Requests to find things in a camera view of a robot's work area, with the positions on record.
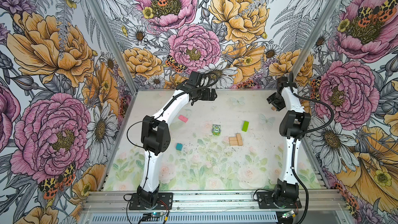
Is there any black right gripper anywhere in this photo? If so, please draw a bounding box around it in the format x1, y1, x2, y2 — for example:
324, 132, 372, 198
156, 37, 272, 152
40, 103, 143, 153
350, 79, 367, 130
267, 92, 287, 112

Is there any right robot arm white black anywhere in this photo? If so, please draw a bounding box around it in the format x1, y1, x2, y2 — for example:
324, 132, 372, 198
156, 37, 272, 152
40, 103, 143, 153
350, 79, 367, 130
267, 74, 311, 208

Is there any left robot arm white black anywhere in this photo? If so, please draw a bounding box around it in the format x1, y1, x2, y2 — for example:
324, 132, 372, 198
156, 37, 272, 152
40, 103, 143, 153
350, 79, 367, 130
136, 72, 220, 209

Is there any pink wood block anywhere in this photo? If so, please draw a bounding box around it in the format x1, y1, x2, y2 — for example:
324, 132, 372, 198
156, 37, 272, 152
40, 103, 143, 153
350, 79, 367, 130
178, 115, 188, 123

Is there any green wood block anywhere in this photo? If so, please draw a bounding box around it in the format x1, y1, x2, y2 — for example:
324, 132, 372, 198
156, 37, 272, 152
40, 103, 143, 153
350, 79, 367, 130
241, 121, 249, 132

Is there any green owl number toy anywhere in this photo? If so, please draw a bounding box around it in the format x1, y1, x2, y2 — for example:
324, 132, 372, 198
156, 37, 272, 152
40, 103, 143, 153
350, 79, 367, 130
212, 124, 221, 136

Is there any teal small cube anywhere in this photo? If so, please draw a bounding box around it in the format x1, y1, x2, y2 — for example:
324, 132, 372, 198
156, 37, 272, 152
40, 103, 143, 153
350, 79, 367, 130
176, 143, 183, 151

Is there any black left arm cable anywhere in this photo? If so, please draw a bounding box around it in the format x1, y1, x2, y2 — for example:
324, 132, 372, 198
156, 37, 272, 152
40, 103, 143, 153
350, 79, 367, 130
125, 73, 221, 194

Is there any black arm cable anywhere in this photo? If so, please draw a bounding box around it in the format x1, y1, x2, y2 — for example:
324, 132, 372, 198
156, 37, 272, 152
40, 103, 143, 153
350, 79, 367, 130
125, 73, 221, 194
289, 71, 335, 224

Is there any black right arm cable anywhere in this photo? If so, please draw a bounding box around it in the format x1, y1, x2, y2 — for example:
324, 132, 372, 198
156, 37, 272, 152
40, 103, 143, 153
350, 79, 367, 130
289, 71, 335, 224

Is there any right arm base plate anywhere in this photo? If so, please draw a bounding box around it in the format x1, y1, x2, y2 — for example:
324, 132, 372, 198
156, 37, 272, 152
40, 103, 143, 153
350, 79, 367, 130
254, 191, 302, 209

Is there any aluminium front rail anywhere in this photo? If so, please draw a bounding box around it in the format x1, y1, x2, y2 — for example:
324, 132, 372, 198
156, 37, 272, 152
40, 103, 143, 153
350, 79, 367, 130
79, 189, 355, 224

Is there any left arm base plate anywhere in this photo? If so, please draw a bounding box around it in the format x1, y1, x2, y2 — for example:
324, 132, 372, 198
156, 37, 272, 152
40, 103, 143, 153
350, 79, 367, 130
127, 192, 174, 211

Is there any right aluminium corner post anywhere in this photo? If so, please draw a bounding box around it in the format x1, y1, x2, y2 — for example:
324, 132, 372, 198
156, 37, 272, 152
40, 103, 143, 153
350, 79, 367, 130
290, 0, 341, 80

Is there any aluminium corner post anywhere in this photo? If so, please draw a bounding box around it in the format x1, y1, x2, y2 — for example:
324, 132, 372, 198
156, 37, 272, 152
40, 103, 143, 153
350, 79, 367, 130
290, 0, 341, 80
86, 0, 138, 96

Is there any left aluminium corner post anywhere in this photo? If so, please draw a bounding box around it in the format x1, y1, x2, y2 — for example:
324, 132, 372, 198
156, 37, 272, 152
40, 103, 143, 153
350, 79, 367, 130
86, 0, 138, 96

